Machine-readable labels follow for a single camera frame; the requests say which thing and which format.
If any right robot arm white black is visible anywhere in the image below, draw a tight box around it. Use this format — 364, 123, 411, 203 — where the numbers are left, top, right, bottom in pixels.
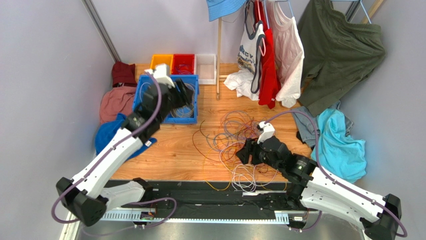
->
236, 136, 407, 240

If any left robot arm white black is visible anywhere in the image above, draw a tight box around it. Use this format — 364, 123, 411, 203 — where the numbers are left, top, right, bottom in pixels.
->
51, 79, 196, 227

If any blue double bin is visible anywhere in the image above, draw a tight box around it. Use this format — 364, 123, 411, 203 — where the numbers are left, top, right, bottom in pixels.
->
132, 74, 200, 125

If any red small bin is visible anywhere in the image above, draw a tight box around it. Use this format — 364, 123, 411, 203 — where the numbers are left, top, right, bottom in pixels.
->
171, 54, 195, 75

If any yellow small bin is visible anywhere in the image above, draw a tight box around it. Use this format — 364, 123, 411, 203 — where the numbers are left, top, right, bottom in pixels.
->
150, 54, 174, 75

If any grey cloth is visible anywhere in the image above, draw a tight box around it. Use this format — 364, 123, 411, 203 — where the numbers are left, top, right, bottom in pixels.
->
291, 101, 354, 150

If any white small bin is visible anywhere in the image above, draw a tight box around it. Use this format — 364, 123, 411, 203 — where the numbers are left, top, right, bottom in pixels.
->
194, 53, 217, 85

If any dark red cloth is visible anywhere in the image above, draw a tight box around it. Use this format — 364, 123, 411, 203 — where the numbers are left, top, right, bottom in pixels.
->
111, 61, 137, 88

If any pink cloth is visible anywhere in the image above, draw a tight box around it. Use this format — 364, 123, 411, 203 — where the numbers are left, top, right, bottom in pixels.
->
99, 86, 137, 124

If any red garment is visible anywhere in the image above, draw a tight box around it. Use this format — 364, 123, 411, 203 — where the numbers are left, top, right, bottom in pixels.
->
254, 0, 281, 109

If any blue cloth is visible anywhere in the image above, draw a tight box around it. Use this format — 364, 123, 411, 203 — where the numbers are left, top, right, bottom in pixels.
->
94, 113, 158, 161

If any cyan cloth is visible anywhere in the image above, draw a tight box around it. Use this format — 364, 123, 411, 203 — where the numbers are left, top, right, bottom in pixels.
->
310, 108, 367, 184

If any white printed shirt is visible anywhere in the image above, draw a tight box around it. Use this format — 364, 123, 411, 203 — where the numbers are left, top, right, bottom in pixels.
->
223, 0, 266, 101

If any wooden rack pole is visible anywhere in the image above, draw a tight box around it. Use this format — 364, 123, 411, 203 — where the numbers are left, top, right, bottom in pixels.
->
216, 17, 222, 101

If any pink tank top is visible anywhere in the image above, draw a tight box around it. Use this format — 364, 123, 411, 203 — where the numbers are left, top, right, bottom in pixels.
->
266, 0, 305, 108

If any blue bucket hat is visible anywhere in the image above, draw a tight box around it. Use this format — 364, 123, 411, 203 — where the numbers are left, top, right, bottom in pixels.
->
206, 0, 246, 22

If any olive green shirt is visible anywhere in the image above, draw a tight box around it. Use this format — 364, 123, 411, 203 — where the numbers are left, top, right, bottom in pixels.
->
297, 0, 386, 116

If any grey coiled cable right bin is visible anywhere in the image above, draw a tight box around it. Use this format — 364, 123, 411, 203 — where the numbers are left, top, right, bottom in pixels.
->
171, 99, 197, 119

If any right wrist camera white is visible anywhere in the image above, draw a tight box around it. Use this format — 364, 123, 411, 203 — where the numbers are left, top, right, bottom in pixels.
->
257, 121, 276, 144

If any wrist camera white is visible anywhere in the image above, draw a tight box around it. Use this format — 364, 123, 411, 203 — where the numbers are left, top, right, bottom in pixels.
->
257, 121, 276, 144
144, 63, 175, 88

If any tangled coloured cable pile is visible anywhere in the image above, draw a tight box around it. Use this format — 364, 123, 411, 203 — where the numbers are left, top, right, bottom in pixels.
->
192, 110, 287, 192

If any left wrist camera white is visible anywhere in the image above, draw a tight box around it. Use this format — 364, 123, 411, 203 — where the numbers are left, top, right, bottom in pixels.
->
144, 63, 175, 88

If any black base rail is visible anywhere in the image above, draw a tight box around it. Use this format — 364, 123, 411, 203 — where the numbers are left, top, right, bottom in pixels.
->
102, 180, 308, 224

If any metal corner post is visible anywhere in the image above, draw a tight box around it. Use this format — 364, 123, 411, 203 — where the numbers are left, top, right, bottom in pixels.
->
81, 0, 122, 62

